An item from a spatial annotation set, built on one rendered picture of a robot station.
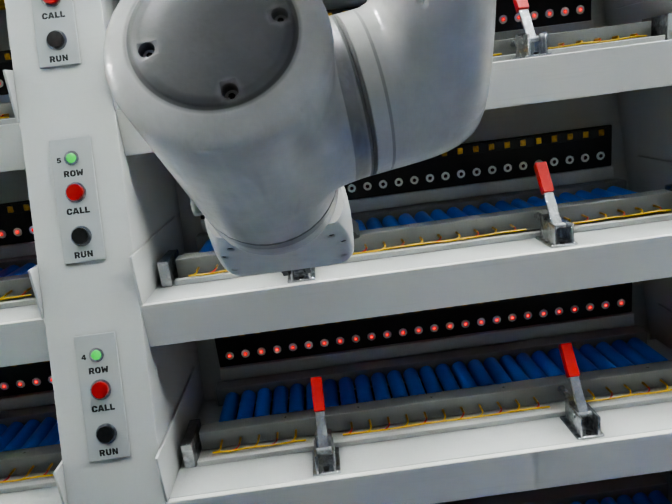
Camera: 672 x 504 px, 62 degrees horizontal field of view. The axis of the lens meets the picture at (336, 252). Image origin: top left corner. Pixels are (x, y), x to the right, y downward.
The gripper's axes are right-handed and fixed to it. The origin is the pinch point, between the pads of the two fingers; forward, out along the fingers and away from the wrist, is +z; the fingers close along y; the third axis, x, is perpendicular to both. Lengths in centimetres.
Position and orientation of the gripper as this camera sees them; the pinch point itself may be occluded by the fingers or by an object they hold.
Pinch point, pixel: (293, 253)
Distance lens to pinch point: 50.4
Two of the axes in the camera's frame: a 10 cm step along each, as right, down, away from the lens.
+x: -1.3, -9.6, 2.5
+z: 0.2, 2.5, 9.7
